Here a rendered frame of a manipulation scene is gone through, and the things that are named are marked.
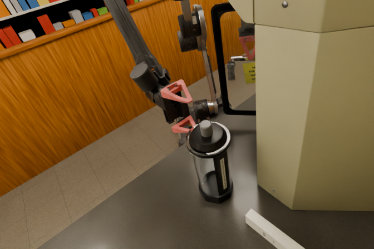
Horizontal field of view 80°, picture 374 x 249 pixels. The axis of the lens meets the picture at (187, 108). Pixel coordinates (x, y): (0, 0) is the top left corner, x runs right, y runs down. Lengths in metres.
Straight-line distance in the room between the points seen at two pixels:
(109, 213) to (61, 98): 1.74
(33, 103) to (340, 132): 2.25
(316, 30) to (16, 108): 2.28
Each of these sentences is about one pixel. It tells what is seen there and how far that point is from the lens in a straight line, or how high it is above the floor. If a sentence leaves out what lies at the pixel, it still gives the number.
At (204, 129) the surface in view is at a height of 1.21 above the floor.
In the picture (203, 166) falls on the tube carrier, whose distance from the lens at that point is 0.56.
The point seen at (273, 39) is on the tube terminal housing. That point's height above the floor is 1.39.
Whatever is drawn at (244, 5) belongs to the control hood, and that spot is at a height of 1.44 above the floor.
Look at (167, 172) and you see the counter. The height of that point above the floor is 0.94.
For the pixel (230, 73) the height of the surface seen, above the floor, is 1.18.
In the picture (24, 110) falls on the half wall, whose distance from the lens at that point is 2.40.
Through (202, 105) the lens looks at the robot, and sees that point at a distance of 1.93.
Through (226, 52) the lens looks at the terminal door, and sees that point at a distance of 0.73.
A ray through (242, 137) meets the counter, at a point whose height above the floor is 0.94.
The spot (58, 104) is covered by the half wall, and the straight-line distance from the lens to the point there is 2.41.
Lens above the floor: 1.55
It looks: 36 degrees down
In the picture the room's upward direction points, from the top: 14 degrees counter-clockwise
